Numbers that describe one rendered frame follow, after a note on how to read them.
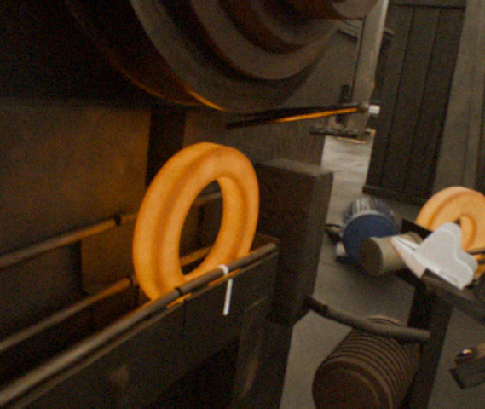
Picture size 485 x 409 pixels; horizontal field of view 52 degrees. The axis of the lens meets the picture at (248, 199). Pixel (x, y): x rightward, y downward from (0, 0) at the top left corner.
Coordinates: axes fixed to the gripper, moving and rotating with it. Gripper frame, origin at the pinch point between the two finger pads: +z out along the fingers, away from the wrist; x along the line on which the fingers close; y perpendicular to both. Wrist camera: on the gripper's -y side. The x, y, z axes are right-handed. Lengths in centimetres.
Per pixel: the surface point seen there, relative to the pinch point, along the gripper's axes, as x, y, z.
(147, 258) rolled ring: 22.4, -5.9, 16.7
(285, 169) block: -6.7, -0.8, 19.5
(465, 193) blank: -31.3, 3.6, -1.4
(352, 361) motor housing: -10.3, -22.2, -1.5
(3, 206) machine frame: 32.7, -2.9, 24.3
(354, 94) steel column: -834, -78, 290
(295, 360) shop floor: -87, -84, 19
